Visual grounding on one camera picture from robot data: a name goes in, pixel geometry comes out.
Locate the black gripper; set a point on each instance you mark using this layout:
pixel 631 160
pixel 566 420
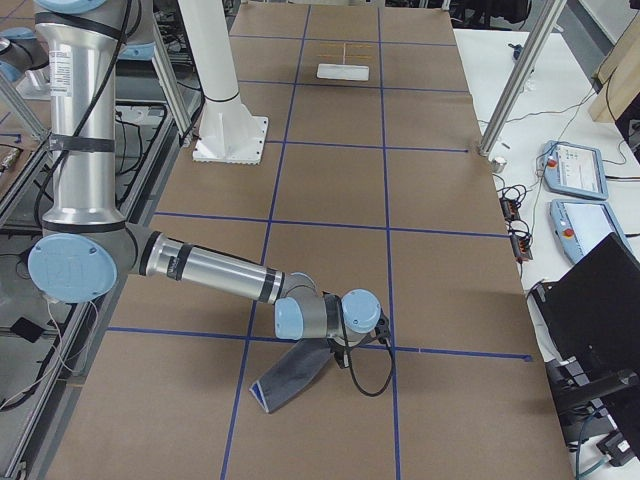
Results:
pixel 341 358

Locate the grey blue towel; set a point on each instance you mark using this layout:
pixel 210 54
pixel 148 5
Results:
pixel 291 374

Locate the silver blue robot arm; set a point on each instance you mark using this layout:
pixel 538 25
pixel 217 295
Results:
pixel 87 244

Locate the small silver cylinder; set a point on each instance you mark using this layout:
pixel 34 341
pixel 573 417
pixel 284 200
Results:
pixel 498 164

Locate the black laptop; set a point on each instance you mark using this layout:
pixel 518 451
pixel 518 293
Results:
pixel 592 312

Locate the lower teach pendant tablet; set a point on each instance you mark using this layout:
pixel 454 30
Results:
pixel 581 225

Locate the teach pendant tablet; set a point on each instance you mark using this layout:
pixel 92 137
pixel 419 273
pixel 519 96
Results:
pixel 574 170
pixel 581 225

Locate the upper teach pendant tablet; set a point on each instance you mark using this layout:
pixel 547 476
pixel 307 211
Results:
pixel 574 170

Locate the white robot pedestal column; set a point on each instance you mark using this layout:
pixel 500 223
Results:
pixel 228 132

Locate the aluminium frame post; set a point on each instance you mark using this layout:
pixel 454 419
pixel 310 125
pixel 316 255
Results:
pixel 524 66

